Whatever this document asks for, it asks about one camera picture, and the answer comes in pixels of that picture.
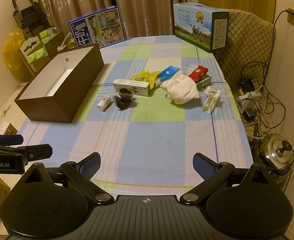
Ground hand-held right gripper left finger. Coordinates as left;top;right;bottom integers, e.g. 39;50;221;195
19;152;115;205

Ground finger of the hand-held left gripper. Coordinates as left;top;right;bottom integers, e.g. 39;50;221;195
0;134;24;147
0;144;53;161

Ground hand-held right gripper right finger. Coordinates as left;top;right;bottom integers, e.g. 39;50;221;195
179;152;275;205

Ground brown box with white inside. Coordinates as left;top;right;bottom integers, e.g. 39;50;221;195
14;43;105;123

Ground small white bottle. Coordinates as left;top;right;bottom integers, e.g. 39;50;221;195
97;95;112;111

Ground white plastic holder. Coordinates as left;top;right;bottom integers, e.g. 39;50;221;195
202;86;222;113

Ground dark brown scrunchie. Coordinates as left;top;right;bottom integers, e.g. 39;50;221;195
112;88;135;110

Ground white cloth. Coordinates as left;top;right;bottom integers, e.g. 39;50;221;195
161;74;200;105

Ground green tissue packet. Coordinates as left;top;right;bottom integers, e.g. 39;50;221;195
194;74;212;90

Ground white green toothpaste box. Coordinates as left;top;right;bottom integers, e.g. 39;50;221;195
112;79;152;97

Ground red snack packet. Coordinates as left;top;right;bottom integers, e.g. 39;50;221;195
188;66;209;82

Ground blue cream tube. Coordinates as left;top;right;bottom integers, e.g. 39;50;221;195
152;65;182;88

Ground yellow snack packet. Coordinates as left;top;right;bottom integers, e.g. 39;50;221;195
130;70;162;88

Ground stainless steel pot with lid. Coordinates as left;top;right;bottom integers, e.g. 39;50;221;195
258;133;294;180

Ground white power strip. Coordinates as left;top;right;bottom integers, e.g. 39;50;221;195
237;89;263;101

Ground yellow plastic bag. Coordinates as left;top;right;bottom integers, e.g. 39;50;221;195
3;28;31;82

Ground green tissue packs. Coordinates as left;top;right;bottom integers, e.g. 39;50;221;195
25;28;56;64

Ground clear plastic box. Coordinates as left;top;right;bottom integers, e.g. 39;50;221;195
183;63;200;75

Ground white plastic utensil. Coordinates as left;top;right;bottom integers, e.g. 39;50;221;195
57;32;73;52

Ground quilted beige chair cover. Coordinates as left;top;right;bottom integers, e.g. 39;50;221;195
213;9;275;98

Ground blue milk carton box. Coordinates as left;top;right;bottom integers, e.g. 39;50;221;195
69;5;125;49

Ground green milk carton box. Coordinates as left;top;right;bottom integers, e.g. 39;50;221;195
173;2;230;53

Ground beige patterned curtain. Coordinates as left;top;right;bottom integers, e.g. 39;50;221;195
33;0;187;46

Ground tangled floor cables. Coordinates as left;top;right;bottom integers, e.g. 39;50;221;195
237;60;287;144

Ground black charger cable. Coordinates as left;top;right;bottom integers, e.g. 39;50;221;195
260;9;289;88

